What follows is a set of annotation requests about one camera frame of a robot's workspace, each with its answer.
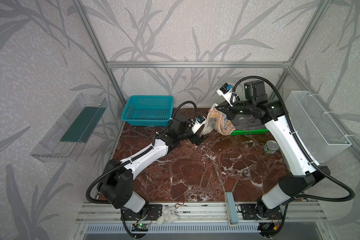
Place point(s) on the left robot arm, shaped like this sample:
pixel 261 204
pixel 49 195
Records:
pixel 115 185

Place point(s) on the grey towel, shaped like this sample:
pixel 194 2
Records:
pixel 247 123

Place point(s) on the printed rabbit towel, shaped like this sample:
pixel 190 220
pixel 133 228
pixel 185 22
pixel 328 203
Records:
pixel 216 120

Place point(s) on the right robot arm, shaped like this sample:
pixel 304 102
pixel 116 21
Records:
pixel 257 96

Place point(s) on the white wire mesh basket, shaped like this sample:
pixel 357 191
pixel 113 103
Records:
pixel 316 128

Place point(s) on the clear plastic wall bin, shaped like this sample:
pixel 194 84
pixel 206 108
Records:
pixel 67 138

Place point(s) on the green plastic basket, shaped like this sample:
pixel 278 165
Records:
pixel 251 132

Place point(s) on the white plush toy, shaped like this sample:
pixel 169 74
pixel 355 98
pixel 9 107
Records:
pixel 169 215

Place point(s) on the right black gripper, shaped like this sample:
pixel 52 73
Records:
pixel 225 109

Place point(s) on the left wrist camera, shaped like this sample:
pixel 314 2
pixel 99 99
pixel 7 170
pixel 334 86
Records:
pixel 198 124

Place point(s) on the metal tin can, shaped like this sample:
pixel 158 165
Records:
pixel 270 147

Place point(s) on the teal plastic basket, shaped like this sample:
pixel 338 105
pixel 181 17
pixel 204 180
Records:
pixel 148 111

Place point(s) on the grey blue sponge block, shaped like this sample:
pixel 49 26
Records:
pixel 231 209

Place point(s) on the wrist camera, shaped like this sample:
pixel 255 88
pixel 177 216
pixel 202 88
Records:
pixel 227 92
pixel 198 124

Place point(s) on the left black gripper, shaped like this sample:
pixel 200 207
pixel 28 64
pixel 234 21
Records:
pixel 196 137

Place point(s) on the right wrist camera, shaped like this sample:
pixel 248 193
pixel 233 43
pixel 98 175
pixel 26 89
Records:
pixel 227 92

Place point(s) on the green lit circuit board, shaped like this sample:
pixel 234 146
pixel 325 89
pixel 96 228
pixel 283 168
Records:
pixel 140 227

